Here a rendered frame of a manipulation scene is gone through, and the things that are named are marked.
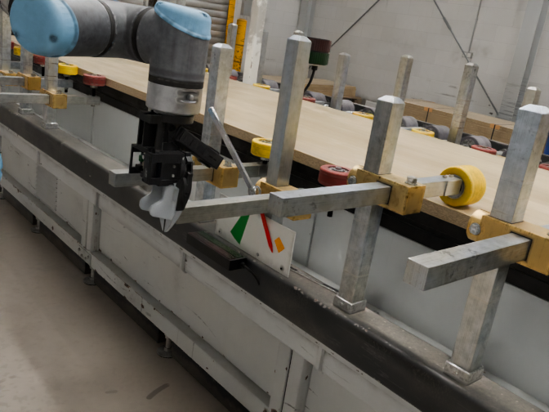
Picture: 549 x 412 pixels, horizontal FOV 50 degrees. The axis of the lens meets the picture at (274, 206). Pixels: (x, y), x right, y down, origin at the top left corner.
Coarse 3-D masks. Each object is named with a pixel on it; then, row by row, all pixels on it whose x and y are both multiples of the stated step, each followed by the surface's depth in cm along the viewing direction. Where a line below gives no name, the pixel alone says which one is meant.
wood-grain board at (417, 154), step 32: (96, 64) 257; (128, 64) 276; (256, 96) 232; (256, 128) 166; (320, 128) 183; (352, 128) 192; (320, 160) 141; (352, 160) 145; (416, 160) 157; (448, 160) 164; (480, 160) 171; (544, 192) 143; (544, 224) 115
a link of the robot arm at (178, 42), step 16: (144, 16) 94; (160, 16) 91; (176, 16) 90; (192, 16) 91; (208, 16) 94; (144, 32) 93; (160, 32) 91; (176, 32) 91; (192, 32) 91; (208, 32) 94; (144, 48) 94; (160, 48) 92; (176, 48) 91; (192, 48) 92; (160, 64) 92; (176, 64) 92; (192, 64) 93; (160, 80) 93; (176, 80) 93; (192, 80) 94
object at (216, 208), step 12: (192, 204) 107; (204, 204) 108; (216, 204) 109; (228, 204) 111; (240, 204) 113; (252, 204) 115; (264, 204) 117; (180, 216) 105; (192, 216) 106; (204, 216) 108; (216, 216) 110; (228, 216) 112
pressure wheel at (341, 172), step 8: (320, 168) 130; (328, 168) 130; (336, 168) 130; (344, 168) 133; (320, 176) 130; (328, 176) 128; (336, 176) 127; (344, 176) 127; (328, 184) 128; (336, 184) 128; (344, 184) 128; (328, 216) 133
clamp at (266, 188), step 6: (264, 180) 127; (264, 186) 125; (270, 186) 123; (276, 186) 123; (282, 186) 124; (288, 186) 125; (264, 192) 125; (294, 216) 119; (300, 216) 120; (306, 216) 121
